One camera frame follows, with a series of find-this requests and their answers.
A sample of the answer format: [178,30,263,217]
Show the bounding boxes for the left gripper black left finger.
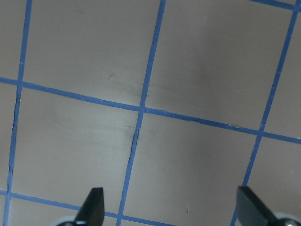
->
[73,187,105,226]

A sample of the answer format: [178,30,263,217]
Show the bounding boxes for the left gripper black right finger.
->
[236,186,278,226]

